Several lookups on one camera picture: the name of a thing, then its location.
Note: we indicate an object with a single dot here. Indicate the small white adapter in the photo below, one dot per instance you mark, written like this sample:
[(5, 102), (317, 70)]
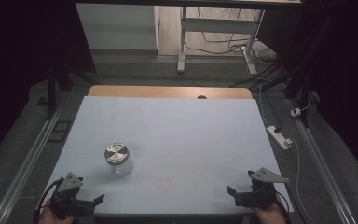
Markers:
[(296, 112)]

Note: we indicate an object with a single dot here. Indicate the clear glass jar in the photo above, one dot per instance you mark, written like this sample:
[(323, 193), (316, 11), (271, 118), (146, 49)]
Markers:
[(122, 169)]

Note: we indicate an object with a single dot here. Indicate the white power strip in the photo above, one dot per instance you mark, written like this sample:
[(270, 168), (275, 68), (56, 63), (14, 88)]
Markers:
[(279, 137)]

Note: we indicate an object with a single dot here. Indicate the white desk frame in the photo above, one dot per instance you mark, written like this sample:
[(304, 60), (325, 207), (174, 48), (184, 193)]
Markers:
[(217, 25)]

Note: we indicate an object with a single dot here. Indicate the wooden table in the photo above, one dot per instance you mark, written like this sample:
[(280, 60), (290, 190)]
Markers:
[(155, 91)]

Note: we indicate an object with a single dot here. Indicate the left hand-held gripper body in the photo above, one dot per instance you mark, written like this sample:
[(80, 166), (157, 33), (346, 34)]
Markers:
[(70, 203)]

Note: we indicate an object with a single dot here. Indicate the aluminium floor rail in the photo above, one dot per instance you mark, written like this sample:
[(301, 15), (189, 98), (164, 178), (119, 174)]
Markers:
[(323, 168), (28, 161)]

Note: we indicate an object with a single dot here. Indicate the person's right hand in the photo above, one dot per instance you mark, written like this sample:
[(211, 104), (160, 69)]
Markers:
[(272, 216)]

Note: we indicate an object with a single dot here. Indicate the white cabinet panel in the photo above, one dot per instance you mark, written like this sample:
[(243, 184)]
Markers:
[(118, 28)]

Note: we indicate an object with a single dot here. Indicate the silver metal jar lid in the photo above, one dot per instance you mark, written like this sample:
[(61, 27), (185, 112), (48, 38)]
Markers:
[(116, 153)]

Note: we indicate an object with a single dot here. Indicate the person's left hand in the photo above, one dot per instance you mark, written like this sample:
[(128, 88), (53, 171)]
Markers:
[(51, 218)]

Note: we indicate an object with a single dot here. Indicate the black rectangular floor frame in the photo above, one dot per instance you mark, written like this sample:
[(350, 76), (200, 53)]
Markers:
[(52, 138)]

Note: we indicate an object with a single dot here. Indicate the pale blue table board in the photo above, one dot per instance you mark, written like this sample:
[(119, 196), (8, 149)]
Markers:
[(183, 133)]

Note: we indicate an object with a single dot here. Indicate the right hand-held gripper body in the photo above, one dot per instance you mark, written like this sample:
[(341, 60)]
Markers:
[(259, 197)]

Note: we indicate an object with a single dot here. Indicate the dark curtain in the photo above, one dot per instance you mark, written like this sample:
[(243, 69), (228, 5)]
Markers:
[(338, 62), (18, 62)]

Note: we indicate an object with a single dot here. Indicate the black plug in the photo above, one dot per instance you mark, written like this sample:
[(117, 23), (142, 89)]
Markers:
[(278, 128)]

